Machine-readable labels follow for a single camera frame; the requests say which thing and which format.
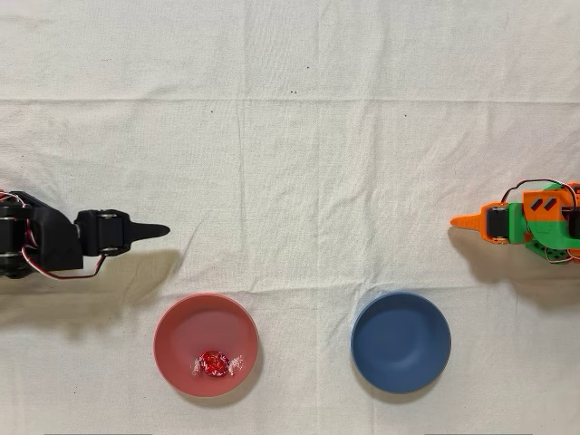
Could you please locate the red bowl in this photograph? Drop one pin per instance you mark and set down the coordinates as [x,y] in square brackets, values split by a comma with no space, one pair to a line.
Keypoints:
[206,326]

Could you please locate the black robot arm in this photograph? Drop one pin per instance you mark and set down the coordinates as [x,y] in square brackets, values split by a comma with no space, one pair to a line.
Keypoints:
[54,244]

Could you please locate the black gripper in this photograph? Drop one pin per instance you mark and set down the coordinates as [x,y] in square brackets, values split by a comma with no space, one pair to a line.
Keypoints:
[105,232]

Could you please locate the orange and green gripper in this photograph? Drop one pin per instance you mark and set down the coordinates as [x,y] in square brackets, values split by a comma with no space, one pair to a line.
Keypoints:
[496,223]

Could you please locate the blue bowl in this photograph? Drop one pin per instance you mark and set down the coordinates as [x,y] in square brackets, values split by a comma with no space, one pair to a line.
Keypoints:
[401,342]

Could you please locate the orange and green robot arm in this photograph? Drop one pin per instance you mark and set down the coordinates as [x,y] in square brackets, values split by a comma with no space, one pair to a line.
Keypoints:
[544,206]

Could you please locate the white tablecloth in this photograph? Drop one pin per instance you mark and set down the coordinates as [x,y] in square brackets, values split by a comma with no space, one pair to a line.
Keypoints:
[290,136]

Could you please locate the red candy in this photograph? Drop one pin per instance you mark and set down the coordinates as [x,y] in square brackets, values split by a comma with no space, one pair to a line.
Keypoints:
[215,364]

